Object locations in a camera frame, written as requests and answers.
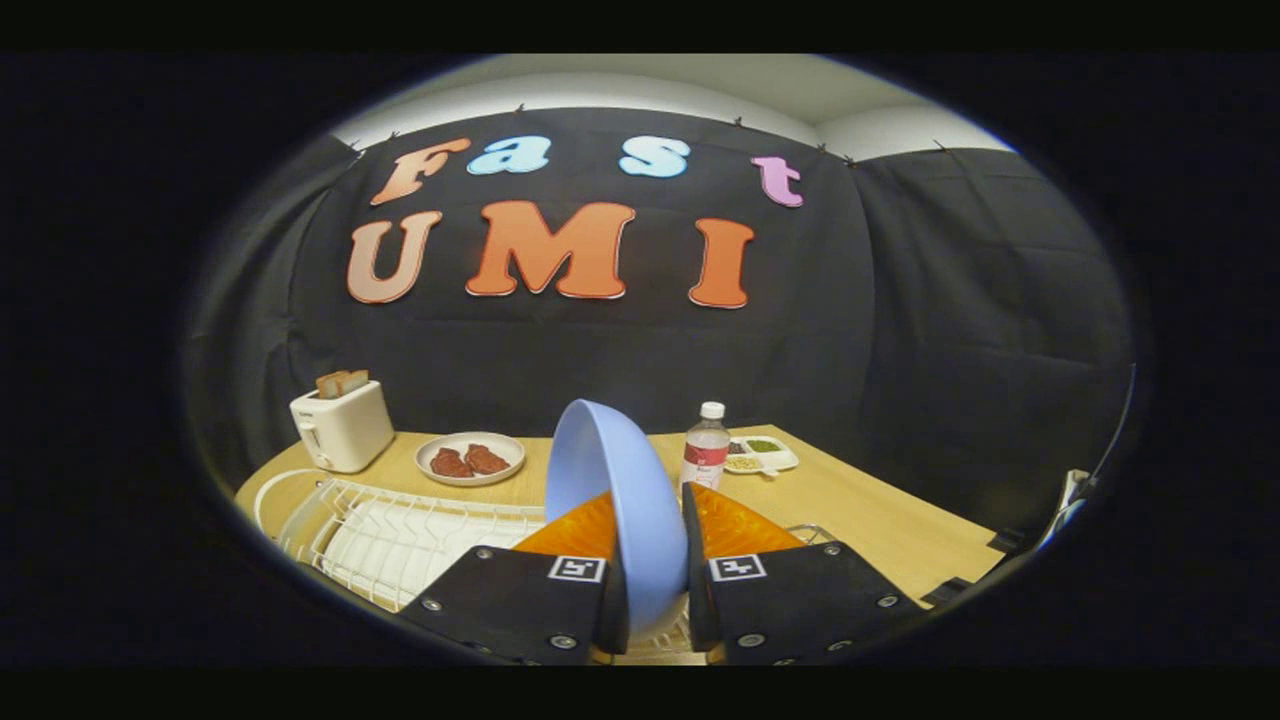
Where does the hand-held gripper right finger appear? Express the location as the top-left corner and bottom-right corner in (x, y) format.
(683, 483), (927, 667)

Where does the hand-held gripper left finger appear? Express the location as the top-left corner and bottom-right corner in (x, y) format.
(398, 490), (631, 666)

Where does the white wire dish rack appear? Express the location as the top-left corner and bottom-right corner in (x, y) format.
(255, 468), (701, 662)

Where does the blue plate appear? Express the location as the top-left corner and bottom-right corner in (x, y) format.
(545, 399), (691, 636)

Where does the white round plate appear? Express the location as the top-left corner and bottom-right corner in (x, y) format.
(415, 432), (527, 487)

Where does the white divided food tray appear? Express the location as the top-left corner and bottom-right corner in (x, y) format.
(725, 436), (800, 475)

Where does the clear bottle with red label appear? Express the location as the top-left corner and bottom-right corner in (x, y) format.
(680, 402), (731, 493)

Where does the white toaster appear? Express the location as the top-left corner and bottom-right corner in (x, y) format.
(290, 380), (396, 474)

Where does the white and blue object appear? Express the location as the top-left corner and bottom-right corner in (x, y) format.
(1040, 365), (1137, 551)

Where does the black backdrop cloth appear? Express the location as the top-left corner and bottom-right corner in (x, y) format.
(185, 108), (1136, 541)

